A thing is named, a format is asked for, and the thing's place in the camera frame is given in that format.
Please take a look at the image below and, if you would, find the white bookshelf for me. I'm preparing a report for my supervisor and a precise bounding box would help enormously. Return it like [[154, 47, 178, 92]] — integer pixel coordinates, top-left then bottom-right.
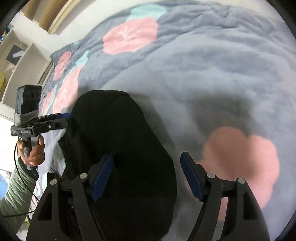
[[0, 11, 54, 121]]

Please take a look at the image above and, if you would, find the grey floral bed blanket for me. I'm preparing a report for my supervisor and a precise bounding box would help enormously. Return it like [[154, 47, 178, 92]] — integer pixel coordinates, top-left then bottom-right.
[[39, 1, 295, 240]]

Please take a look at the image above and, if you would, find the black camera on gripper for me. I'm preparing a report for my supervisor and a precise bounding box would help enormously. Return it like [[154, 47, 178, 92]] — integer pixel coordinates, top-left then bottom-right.
[[14, 85, 42, 126]]

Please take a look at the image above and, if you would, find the person's left hand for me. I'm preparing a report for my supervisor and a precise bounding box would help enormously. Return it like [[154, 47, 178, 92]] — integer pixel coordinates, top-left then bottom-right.
[[17, 135, 45, 167]]

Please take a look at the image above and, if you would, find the black cable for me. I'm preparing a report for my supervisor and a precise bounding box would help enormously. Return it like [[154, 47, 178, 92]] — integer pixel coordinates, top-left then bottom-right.
[[0, 136, 41, 218]]

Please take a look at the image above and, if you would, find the yellow ball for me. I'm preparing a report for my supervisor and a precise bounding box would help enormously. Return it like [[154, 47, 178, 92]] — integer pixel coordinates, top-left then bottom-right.
[[0, 71, 5, 92]]

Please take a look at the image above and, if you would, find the green sleeved left forearm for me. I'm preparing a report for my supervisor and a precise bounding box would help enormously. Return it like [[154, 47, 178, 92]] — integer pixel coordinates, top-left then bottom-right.
[[1, 158, 38, 234]]

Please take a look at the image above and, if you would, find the black hooded jacket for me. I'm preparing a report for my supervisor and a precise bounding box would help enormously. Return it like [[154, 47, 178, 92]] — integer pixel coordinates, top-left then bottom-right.
[[59, 90, 177, 240]]

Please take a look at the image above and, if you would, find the striped wooden headboard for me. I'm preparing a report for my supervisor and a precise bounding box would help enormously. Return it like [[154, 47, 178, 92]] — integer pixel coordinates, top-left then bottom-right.
[[24, 0, 81, 35]]

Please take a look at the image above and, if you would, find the black box on shelf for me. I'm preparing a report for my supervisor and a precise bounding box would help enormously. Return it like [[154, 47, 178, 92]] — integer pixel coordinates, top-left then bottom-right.
[[6, 45, 25, 65]]

